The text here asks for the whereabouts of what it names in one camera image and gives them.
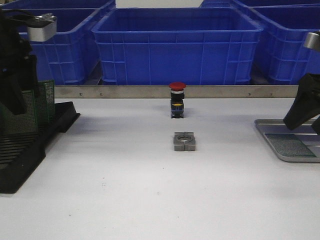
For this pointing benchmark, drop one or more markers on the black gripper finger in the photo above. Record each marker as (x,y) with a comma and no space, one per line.
(316,126)
(306,104)

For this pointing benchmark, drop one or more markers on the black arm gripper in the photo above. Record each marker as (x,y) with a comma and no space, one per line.
(17,66)

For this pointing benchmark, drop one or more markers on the green circuit board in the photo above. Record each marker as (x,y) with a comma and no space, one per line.
(45,102)
(12,124)
(288,145)

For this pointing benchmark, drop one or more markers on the silver metal tray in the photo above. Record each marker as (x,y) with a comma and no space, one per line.
(304,132)

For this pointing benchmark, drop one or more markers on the black slotted board rack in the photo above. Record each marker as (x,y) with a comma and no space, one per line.
(21,154)

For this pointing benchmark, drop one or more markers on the right blue plastic crate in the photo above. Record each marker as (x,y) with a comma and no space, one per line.
(280,54)

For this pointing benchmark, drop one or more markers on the blue plastic crate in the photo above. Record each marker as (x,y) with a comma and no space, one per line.
(280,54)
(71,55)
(158,46)

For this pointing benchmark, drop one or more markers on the left blue plastic crate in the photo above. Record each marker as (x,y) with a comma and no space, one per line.
(71,55)

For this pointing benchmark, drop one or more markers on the far left blue crate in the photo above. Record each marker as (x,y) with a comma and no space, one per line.
(60,4)

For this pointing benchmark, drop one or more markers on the grey metal clamp block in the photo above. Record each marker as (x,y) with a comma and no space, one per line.
(184,141)

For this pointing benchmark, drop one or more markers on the red emergency stop button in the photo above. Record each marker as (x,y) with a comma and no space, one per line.
(177,96)

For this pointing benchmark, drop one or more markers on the far right blue crate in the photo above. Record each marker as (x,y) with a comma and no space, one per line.
(255,3)

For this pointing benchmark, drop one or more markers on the centre blue plastic crate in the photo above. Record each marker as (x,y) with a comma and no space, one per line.
(158,46)

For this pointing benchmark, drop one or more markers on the metal rail strip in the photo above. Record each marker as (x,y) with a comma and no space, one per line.
(163,91)

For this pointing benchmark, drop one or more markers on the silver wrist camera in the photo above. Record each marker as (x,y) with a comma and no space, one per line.
(312,41)

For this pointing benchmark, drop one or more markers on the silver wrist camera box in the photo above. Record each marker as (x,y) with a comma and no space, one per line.
(42,27)

